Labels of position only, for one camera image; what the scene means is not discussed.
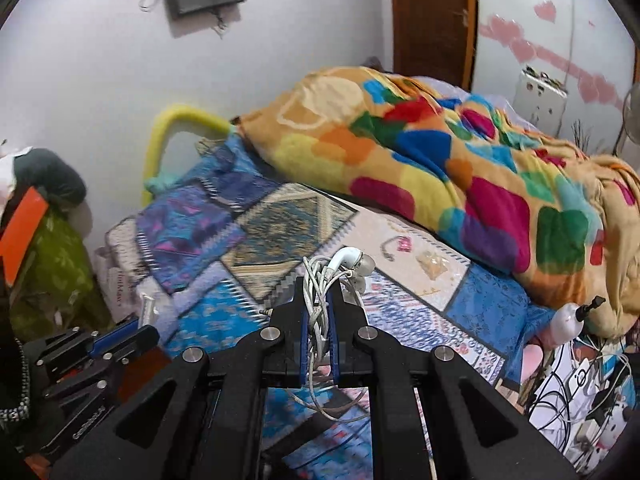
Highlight white small cabinet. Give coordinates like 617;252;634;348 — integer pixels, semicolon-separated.
515;65;568;133

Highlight teal cloth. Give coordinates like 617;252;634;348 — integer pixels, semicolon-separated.
145;170;187;194

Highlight white pump bottle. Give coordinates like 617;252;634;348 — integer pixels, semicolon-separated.
547;296;607;348

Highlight standing electric fan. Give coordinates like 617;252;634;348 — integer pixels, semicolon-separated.
612;82;640;156

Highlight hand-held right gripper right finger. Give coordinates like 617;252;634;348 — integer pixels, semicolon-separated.
327;284;578;480

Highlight colourful patch fleece blanket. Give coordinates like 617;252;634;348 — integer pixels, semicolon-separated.
235;66;640;341

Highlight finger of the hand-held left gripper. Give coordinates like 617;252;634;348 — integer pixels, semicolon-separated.
44;325;162;400
35;319;140;367

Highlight yellow foam tube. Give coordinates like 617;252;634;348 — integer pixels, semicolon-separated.
141;105;231;206

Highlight dark grey pillow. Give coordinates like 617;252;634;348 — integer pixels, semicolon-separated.
10;147;88;211

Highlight white paper bag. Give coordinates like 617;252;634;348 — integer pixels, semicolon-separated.
95;247;146;321

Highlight blue patchwork bedsheet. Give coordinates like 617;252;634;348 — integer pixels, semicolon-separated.
105;132;556;461

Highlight green patterned cloth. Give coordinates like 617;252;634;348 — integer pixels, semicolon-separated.
10;210;113;341

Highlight white wired earphones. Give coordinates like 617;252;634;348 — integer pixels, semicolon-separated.
262;246;377;423

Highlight tangle of black cables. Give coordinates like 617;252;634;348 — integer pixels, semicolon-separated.
525;340;631;461

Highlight black studded garment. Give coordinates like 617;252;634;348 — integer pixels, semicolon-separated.
0;310;32;443

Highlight white cloth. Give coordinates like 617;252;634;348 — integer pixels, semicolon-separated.
0;147;33;211

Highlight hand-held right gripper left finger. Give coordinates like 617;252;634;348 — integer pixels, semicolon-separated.
50;275;315;480

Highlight pink keychain clip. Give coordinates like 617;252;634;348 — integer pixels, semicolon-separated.
381;236;412;262

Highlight brown wooden door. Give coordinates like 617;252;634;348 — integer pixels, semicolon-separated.
389;0;476;92

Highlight small clear plastic bag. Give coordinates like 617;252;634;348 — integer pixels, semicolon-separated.
415;249;455;280

